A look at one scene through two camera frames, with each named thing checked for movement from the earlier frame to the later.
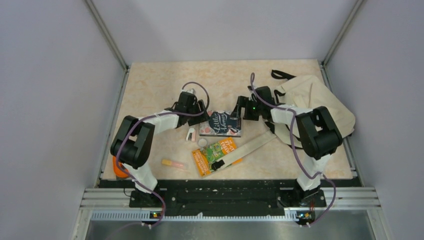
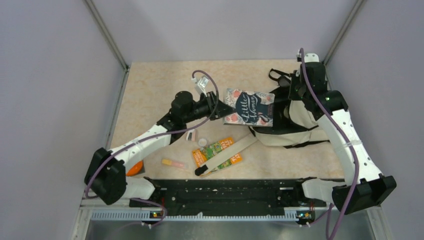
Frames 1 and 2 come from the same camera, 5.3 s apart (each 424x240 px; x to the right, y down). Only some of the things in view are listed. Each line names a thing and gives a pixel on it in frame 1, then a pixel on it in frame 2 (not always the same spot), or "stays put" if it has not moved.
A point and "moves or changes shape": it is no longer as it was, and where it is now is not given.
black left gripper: x=200 y=118 -> x=216 y=108
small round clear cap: x=202 y=142 stays put
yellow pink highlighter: x=170 y=162 stays put
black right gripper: x=244 y=102 -> x=294 y=78
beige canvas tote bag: x=306 y=91 moves or changes shape
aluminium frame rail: x=106 y=33 stays put
